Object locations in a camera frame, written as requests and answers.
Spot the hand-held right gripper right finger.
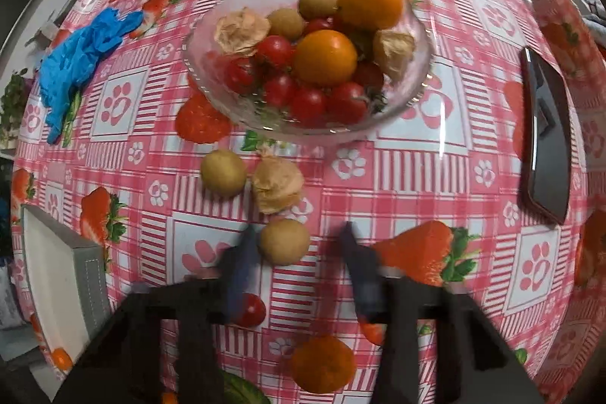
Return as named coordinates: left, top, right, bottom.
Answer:
left=338, top=221, right=545, bottom=404

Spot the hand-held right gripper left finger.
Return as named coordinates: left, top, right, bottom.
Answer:
left=52, top=224, right=261, bottom=404

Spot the brown longan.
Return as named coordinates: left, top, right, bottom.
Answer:
left=266, top=8, right=306, bottom=40
left=258, top=218, right=311, bottom=265
left=298, top=0, right=339, bottom=20
left=200, top=148, right=248, bottom=198

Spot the grey cardboard box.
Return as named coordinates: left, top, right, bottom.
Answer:
left=20, top=204, right=112, bottom=367

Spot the clear glass bowl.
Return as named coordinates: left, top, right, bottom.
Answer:
left=182, top=0, right=435, bottom=144

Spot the red cherry tomato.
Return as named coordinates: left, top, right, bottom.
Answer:
left=234, top=293, right=267, bottom=329

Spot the pink checked tablecloth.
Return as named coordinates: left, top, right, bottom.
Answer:
left=9, top=0, right=606, bottom=404

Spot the pile of cherry tomatoes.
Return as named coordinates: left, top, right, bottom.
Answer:
left=222, top=17, right=385, bottom=129

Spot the yellowish orange mandarin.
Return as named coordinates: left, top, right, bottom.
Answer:
left=291, top=29, right=358, bottom=87

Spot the black smartphone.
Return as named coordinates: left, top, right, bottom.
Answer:
left=518, top=47, right=573, bottom=225

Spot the blue disposable glove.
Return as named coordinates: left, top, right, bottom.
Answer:
left=38, top=8, right=145, bottom=144

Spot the green plant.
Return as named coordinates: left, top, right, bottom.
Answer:
left=0, top=73, right=29, bottom=144

